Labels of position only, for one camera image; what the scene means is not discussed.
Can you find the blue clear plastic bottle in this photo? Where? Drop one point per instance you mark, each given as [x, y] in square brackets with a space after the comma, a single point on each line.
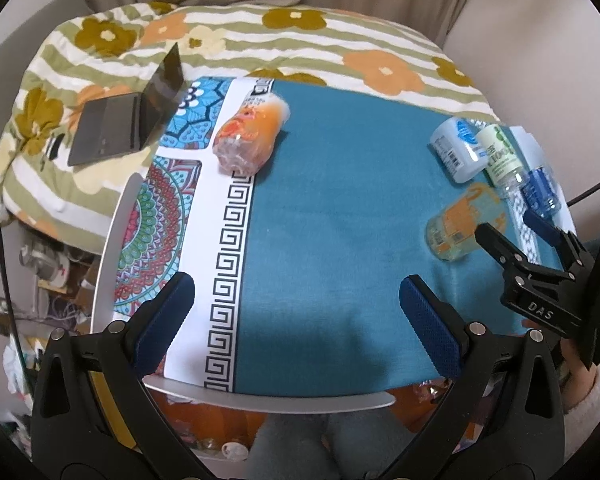
[540, 190]

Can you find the small black white device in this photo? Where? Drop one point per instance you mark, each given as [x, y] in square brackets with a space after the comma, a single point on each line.
[55, 147]

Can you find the orange plastic bottle lying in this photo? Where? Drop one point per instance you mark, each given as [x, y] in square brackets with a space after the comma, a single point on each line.
[250, 132]

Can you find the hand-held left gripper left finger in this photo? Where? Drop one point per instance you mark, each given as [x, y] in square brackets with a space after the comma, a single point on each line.
[164, 321]

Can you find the person's right forearm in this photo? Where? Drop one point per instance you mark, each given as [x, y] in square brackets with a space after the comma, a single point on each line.
[597, 415]

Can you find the floral striped blanket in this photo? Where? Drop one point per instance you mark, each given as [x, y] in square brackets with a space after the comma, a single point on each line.
[305, 55]

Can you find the person's right hand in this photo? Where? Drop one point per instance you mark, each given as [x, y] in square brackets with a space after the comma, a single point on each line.
[577, 370]

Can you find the bottle with blue-white label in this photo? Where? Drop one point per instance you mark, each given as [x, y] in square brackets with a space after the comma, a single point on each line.
[457, 152]

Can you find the teal patterned tablecloth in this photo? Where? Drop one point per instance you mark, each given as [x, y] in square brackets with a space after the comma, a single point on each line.
[330, 210]

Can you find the grey laptop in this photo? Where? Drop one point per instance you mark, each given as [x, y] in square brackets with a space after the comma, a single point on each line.
[115, 127]

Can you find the person's legs grey pants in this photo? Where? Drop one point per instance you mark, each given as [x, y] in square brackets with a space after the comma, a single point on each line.
[330, 445]

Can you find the clear bottle orange label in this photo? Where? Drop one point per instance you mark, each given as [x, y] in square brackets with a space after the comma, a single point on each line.
[460, 225]

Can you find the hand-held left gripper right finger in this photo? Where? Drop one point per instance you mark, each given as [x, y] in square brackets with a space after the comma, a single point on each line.
[430, 321]

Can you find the white floor appliance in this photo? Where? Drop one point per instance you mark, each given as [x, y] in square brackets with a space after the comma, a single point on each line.
[42, 262]

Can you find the green label plastic bottle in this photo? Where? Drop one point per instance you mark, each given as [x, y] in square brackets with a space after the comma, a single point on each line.
[500, 157]

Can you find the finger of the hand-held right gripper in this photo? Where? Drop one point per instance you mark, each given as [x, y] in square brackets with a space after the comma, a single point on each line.
[502, 250]
[542, 227]

